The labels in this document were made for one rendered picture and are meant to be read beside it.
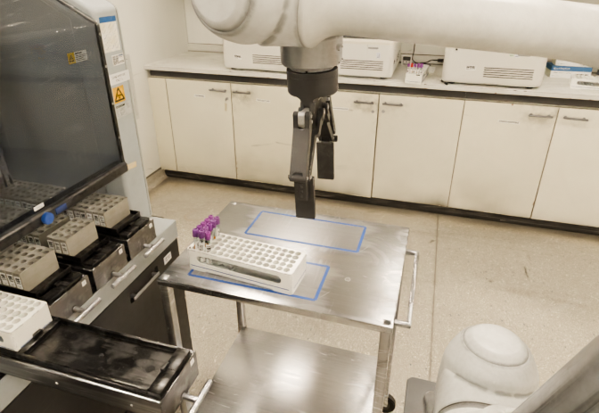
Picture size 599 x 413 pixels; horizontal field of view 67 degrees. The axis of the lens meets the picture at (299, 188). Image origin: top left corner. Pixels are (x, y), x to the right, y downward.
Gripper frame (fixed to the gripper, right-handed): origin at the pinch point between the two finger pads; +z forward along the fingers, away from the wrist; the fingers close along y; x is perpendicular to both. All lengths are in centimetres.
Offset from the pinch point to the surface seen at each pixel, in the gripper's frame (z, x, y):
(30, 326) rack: 33, 62, -11
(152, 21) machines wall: 4, 182, 238
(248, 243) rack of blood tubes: 32.2, 26.2, 26.2
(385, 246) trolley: 40, -8, 44
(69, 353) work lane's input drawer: 38, 52, -12
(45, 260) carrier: 31, 74, 7
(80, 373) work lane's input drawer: 37, 45, -17
